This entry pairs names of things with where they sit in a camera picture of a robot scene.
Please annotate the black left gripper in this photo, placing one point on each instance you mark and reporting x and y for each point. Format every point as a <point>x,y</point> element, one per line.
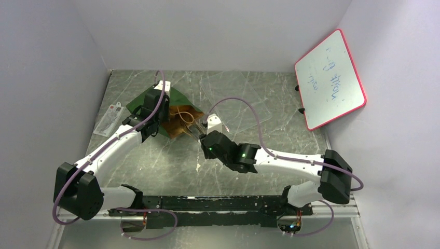
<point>166,106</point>

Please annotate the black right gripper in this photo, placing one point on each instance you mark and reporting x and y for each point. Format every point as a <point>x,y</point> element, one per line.
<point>205,139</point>

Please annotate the metal tongs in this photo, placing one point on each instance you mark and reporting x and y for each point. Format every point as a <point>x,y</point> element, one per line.
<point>194,130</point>

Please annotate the green paper bag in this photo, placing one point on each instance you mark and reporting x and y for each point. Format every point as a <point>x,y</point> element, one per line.
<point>181,111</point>

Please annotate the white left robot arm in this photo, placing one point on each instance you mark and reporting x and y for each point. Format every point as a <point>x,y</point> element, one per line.
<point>77,189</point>

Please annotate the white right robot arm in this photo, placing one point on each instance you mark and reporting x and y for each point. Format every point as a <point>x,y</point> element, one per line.
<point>328,176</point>

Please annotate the clear packaged tool card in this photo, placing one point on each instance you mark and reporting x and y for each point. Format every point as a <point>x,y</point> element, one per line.
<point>109,120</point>

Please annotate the red framed whiteboard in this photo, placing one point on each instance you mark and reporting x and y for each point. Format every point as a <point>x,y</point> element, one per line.
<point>328,82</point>

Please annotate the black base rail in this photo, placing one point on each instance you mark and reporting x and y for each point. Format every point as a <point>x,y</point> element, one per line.
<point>186,211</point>

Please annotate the aluminium frame rail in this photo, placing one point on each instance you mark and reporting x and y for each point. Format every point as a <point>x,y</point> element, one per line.
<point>329,226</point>

